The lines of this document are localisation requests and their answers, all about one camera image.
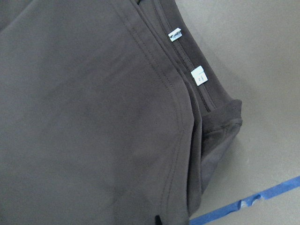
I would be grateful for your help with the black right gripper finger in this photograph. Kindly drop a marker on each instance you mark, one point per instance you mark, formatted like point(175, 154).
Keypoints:
point(159, 217)

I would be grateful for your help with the dark brown t-shirt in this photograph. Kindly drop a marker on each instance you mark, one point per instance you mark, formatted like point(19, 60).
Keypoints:
point(108, 111)

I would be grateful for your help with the blue tape line crosswise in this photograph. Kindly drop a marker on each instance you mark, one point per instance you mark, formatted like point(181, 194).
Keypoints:
point(247, 202)

